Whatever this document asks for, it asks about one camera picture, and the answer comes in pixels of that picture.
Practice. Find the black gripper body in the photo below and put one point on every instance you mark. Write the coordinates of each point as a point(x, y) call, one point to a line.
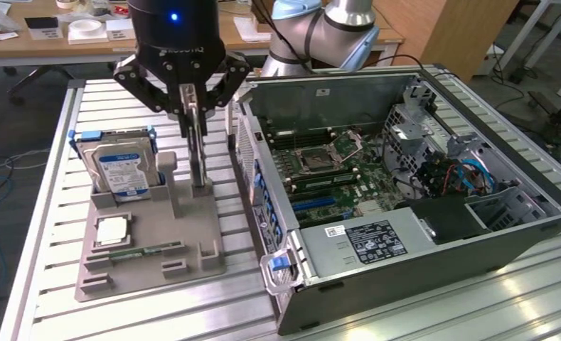
point(176, 42)

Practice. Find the graphics card with black shroud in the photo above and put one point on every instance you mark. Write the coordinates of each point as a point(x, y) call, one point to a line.
point(199, 156)

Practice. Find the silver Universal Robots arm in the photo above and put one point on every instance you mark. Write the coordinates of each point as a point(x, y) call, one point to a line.
point(343, 17)

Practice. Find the white cube box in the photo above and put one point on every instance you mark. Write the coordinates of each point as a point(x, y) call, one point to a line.
point(118, 30)

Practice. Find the white paper stack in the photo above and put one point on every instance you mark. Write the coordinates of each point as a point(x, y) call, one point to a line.
point(252, 30)

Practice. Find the flat white box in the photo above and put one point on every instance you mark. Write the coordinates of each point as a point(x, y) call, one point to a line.
point(88, 39)

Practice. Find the white tape roll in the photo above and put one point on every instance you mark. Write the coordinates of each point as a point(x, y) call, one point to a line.
point(85, 26)

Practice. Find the black RAM slot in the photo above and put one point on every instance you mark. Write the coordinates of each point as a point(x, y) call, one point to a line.
point(301, 135)
point(304, 144)

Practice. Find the black office chair base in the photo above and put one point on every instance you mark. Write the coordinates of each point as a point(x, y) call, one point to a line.
point(34, 76)

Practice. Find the white box with black top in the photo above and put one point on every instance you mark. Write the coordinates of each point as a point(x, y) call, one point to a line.
point(44, 28)

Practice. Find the small beige tape roll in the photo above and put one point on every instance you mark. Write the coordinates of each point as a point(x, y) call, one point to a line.
point(66, 3)

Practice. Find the CPU socket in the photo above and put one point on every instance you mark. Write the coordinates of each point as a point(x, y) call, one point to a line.
point(319, 161)

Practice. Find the metal socket cover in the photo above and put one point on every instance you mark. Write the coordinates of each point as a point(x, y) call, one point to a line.
point(355, 132)

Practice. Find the blue slot clip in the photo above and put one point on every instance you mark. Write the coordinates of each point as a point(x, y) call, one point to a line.
point(261, 184)
point(272, 214)
point(267, 200)
point(276, 227)

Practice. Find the white card with red print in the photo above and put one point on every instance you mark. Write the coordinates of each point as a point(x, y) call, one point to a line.
point(1, 36)

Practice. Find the green RAM stick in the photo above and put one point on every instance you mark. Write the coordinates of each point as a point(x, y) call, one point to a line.
point(133, 253)
point(325, 180)

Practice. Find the blue expansion slot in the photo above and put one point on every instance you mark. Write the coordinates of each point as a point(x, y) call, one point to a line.
point(315, 203)

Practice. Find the green motherboard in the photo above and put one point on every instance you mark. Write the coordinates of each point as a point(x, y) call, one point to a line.
point(356, 184)

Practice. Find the grey parts rack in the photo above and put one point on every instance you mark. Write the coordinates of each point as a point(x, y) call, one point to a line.
point(157, 227)

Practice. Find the silver CPU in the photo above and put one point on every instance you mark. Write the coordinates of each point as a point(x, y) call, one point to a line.
point(113, 232)

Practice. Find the tall silver disk bay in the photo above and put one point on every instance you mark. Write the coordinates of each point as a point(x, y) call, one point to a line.
point(413, 142)

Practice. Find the silver chipset heatsink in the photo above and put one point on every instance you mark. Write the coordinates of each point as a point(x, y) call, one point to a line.
point(368, 208)

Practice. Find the wooden cabinet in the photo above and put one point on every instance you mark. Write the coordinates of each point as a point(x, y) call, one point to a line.
point(451, 28)

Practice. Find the blue case latch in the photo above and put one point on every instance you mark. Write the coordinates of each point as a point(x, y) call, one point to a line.
point(280, 264)

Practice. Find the grey power supply unit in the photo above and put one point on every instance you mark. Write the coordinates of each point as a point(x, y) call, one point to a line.
point(328, 255)

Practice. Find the black plastic shroud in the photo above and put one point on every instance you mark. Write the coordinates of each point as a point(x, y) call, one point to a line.
point(447, 220)

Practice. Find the white table leg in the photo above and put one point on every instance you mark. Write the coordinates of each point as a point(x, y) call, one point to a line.
point(527, 35)

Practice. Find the open black PC case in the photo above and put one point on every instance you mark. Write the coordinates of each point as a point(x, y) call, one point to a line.
point(404, 284)

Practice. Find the low silver disk bay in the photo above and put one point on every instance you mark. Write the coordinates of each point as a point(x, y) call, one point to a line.
point(508, 209)

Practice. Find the hard disk with blue bracket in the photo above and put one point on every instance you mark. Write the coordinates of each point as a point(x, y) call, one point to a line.
point(121, 170)

